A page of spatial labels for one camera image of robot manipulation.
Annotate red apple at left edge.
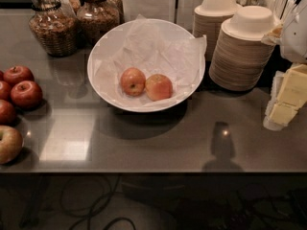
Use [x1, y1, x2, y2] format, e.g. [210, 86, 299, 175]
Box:
[0, 80, 12, 101]

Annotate black cable under table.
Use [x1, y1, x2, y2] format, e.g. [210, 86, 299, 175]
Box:
[18, 173, 138, 230]

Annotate white paper bowl liner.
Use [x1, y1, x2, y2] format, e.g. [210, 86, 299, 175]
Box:
[92, 14, 208, 109]

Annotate red apple middle left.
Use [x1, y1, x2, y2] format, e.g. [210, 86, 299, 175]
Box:
[11, 80, 43, 109]

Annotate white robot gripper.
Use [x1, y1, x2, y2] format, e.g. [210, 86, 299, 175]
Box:
[261, 0, 307, 131]

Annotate stack of paper bowls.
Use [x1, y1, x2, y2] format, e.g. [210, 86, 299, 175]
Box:
[209, 6, 278, 92]
[192, 0, 240, 61]

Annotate yellow-red apple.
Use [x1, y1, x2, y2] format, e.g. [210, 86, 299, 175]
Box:
[145, 74, 173, 101]
[120, 67, 146, 97]

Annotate red apple upper left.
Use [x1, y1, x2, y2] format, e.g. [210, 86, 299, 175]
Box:
[3, 65, 35, 86]

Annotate yellow-green apple at bottom left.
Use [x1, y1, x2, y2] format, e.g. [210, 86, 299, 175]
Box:
[0, 126, 23, 165]

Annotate large white bowl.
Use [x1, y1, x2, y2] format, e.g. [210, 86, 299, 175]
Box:
[86, 18, 206, 114]

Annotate right glass granola jar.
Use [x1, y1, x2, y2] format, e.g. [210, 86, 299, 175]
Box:
[77, 0, 120, 45]

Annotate rear stack of paper bowls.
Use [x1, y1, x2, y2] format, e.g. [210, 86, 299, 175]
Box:
[192, 0, 240, 61]

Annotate front stack of paper bowls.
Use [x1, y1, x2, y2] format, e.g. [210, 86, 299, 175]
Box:
[209, 6, 278, 92]

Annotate dark red apple lower left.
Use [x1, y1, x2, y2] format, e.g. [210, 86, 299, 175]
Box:
[0, 100, 16, 125]

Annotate glass granola jar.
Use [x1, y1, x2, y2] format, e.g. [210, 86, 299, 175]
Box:
[77, 0, 120, 45]
[29, 0, 78, 57]

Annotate left glass granola jar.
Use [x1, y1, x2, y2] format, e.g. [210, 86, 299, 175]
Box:
[29, 0, 78, 57]

